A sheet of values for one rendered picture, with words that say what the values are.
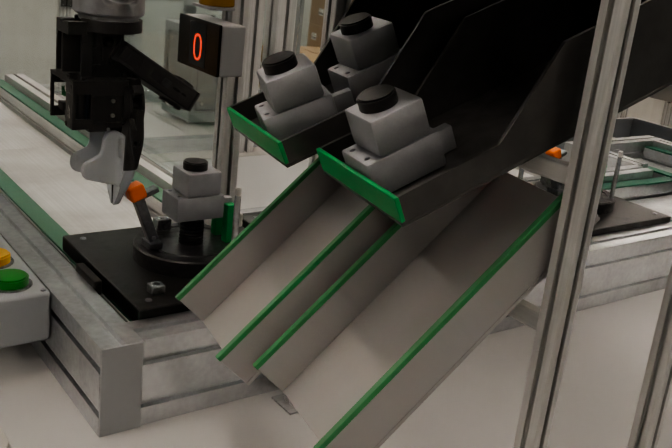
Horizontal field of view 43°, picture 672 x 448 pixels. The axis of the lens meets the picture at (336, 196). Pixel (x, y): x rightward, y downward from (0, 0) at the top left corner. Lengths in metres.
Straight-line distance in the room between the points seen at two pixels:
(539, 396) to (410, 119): 0.24
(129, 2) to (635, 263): 0.91
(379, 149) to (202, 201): 0.46
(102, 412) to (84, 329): 0.09
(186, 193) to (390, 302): 0.37
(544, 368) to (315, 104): 0.29
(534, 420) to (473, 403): 0.36
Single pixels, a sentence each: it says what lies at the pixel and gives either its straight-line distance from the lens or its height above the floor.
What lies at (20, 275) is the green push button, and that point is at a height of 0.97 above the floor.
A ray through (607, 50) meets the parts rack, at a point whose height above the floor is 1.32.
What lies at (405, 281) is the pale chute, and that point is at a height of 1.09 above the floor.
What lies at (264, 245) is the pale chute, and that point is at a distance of 0.87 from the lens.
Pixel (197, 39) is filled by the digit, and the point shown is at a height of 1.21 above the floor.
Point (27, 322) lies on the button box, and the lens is 1.02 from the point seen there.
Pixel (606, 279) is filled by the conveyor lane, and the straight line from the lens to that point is 1.42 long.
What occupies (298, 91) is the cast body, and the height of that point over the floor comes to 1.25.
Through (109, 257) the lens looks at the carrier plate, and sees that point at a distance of 1.08.
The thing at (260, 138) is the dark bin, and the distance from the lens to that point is 0.75.
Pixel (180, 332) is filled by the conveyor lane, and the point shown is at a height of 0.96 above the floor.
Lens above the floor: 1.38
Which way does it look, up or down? 17 degrees down
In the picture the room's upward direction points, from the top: 7 degrees clockwise
